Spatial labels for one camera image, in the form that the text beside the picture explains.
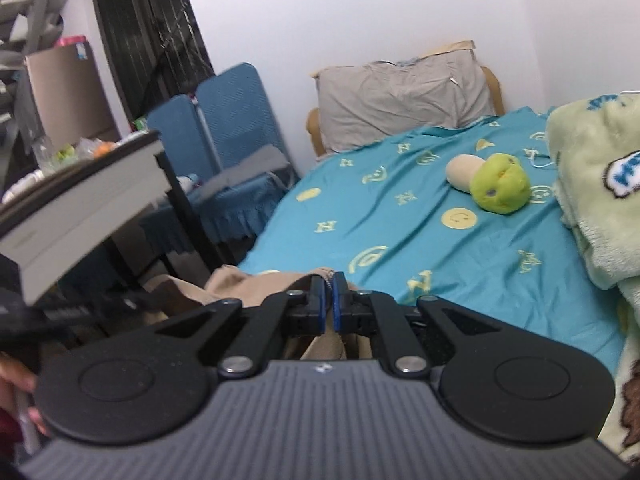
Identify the tan garment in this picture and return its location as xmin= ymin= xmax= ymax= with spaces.
xmin=144 ymin=266 xmax=372 ymax=361

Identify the blue folding chair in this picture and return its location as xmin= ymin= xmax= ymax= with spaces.
xmin=146 ymin=63 xmax=299 ymax=246

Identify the person's left hand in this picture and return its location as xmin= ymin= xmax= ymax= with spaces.
xmin=0 ymin=351 xmax=51 ymax=441

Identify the teal patterned bed sheet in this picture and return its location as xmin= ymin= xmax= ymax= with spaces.
xmin=241 ymin=107 xmax=625 ymax=370

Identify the green and cream plush toy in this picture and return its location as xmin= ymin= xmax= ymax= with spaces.
xmin=445 ymin=153 xmax=532 ymax=216

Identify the cardboard box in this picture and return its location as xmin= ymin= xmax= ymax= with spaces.
xmin=26 ymin=41 xmax=119 ymax=150

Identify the grey pillow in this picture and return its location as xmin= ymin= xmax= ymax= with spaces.
xmin=314 ymin=48 xmax=497 ymax=154

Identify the pale green fleece blanket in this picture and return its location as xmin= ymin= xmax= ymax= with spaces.
xmin=546 ymin=92 xmax=639 ymax=465

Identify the dark window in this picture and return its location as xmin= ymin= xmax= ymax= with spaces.
xmin=92 ymin=0 xmax=215 ymax=120

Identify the white charging cable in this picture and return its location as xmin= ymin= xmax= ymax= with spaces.
xmin=529 ymin=148 xmax=558 ymax=170

